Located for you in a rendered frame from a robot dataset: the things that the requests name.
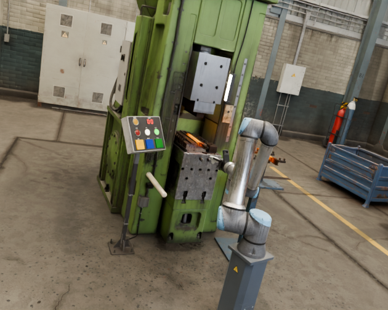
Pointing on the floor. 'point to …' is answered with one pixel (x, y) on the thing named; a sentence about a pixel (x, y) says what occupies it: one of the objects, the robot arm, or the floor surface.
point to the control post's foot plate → (121, 248)
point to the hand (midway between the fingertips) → (217, 155)
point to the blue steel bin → (363, 173)
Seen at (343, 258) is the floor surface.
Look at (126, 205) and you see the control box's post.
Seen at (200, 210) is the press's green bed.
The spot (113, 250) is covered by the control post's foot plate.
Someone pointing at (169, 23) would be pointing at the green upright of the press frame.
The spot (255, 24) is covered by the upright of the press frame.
